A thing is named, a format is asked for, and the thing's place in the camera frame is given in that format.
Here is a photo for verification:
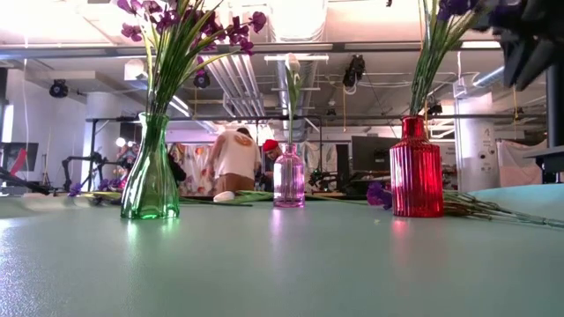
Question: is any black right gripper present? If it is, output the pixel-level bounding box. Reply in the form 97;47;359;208
475;0;564;92

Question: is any magenta artificial flower spray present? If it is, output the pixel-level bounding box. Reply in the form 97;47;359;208
145;0;269;116
442;189;564;229
90;176;255;208
116;0;208;116

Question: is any green glass vase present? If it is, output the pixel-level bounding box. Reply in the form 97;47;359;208
120;112;181;220

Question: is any black monitor stand pole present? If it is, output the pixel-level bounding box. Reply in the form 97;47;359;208
545;65;564;149

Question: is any white round column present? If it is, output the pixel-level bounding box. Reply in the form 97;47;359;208
455;94;502;194

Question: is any gray desk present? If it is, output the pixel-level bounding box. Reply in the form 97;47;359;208
523;145;564;173

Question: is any pale pink hanging cloth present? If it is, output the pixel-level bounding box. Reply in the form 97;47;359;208
496;138;549;188

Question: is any red ribbed glass bottle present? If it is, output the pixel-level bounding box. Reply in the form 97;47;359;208
389;114;445;218

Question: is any black computer monitor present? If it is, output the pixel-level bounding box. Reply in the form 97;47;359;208
351;135;401;173

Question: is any white tube light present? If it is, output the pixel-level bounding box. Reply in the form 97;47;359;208
263;54;330;63

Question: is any gray ceiling beam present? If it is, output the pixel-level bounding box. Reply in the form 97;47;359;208
0;40;547;61

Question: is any pink ribbed glass bottle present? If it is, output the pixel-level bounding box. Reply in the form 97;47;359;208
272;143;306;209

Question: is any person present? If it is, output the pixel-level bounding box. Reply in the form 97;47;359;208
261;138;284;194
205;126;263;196

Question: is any teal table mat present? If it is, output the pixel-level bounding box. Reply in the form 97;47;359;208
0;183;564;317

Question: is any floral patterned curtain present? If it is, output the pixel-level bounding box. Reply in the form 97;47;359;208
169;142;213;198

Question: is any dark monitor with red mark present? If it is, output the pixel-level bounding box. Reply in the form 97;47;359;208
0;141;41;173

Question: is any black diagonal bar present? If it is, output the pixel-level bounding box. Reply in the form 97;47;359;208
0;166;53;195

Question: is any black hanging camera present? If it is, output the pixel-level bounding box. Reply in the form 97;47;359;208
342;55;367;88

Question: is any black horizontal frame bar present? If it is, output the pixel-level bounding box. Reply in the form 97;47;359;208
85;113;547;123

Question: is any black ceiling camera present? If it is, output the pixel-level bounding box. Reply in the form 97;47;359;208
48;78;70;100
192;70;212;90

